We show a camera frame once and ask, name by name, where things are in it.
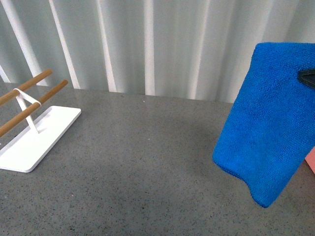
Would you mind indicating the pink plastic bin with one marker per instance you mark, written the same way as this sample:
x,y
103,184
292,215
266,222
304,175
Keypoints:
x,y
310,159

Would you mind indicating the blue microfiber cloth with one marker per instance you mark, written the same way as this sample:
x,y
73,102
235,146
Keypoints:
x,y
271,126

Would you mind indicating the white rack with wooden bars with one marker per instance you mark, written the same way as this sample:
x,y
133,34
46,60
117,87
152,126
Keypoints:
x,y
26,150

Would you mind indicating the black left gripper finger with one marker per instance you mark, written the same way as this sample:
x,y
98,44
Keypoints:
x,y
307,77

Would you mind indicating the white pleated curtain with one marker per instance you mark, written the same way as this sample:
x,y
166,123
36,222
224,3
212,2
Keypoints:
x,y
195,49

